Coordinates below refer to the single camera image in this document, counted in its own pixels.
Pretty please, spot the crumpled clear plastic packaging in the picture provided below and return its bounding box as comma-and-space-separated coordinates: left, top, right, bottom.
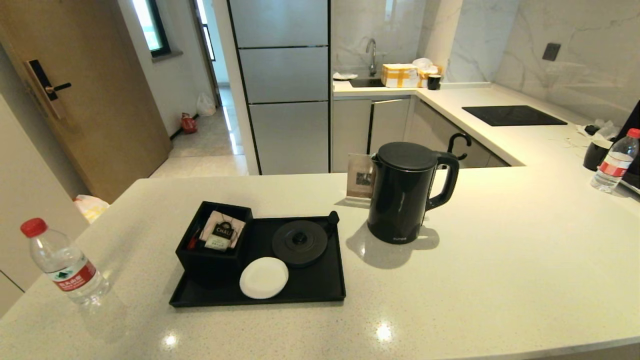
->
577, 119, 621, 142

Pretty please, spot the white cabinet door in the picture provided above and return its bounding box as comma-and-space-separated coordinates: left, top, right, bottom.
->
370, 98, 412, 153
332, 98, 373, 172

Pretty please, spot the black round kettle base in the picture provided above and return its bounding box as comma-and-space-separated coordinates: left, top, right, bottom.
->
272, 210, 341, 269

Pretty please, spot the brown wooden door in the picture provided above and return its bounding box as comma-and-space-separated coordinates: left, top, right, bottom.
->
0, 0, 172, 203

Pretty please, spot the white round paper coaster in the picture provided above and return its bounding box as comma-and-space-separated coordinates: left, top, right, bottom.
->
239, 257, 289, 300

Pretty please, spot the black mug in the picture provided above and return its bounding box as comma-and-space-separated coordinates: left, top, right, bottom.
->
583, 140, 613, 172

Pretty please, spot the clear red-label water bottle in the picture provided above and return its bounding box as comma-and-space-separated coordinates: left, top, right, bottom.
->
590, 128, 640, 193
20, 217, 111, 307

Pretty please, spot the black electric kettle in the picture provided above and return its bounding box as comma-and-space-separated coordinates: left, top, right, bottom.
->
367, 141, 460, 245

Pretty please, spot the acrylic QR code sign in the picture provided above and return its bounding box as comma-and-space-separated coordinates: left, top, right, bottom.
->
346, 152, 377, 205

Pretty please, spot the small yellow-taped cardboard box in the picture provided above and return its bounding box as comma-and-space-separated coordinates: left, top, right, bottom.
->
417, 65, 444, 88

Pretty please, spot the black induction cooktop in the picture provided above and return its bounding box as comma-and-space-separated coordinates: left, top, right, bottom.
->
461, 105, 568, 127

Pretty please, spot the white and yellow plastic bag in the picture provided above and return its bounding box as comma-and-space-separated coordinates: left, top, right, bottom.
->
73, 194, 109, 224

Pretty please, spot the black rectangular serving tray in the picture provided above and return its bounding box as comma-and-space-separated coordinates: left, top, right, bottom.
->
168, 216, 347, 308

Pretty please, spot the black curved cane handle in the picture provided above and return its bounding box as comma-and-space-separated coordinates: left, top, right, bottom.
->
447, 132, 472, 161

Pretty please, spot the black framed window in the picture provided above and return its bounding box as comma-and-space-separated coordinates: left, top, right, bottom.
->
131, 0, 171, 57

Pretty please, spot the large yellow-taped cardboard box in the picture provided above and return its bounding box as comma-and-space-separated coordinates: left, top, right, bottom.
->
381, 63, 420, 89

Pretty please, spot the black and gold door lock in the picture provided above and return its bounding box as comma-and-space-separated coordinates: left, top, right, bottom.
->
23, 59, 72, 120

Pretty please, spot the silver refrigerator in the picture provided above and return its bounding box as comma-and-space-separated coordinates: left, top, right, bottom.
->
227, 0, 332, 176

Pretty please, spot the chrome kitchen faucet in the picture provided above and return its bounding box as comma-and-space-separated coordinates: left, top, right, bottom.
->
365, 38, 378, 77

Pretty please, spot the black divided organizer box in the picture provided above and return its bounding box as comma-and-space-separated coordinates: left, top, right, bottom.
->
175, 201, 253, 282

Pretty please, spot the beige tea bag sachet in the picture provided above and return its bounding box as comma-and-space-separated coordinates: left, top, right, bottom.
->
199, 210, 246, 251

